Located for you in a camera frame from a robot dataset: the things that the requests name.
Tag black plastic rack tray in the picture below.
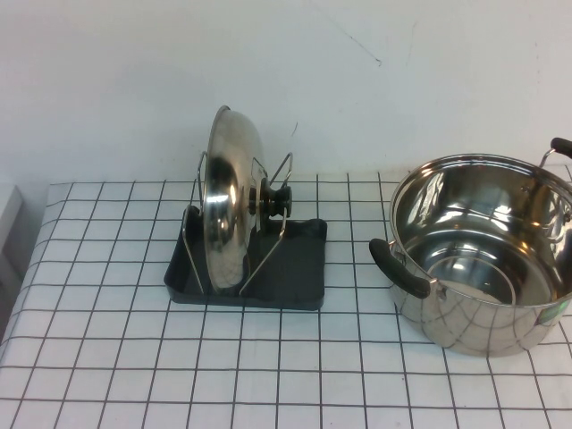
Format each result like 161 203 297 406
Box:
164 207 330 311

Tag grey white box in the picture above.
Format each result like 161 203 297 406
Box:
0 185 26 287

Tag white black-grid tablecloth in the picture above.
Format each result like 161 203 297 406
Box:
0 172 572 429

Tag stainless steel pot black handles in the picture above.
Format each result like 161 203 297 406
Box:
368 137 572 359

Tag metal wire lid holder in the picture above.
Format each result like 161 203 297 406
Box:
184 150 295 298

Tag stainless steel pot lid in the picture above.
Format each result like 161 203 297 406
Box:
201 105 297 297

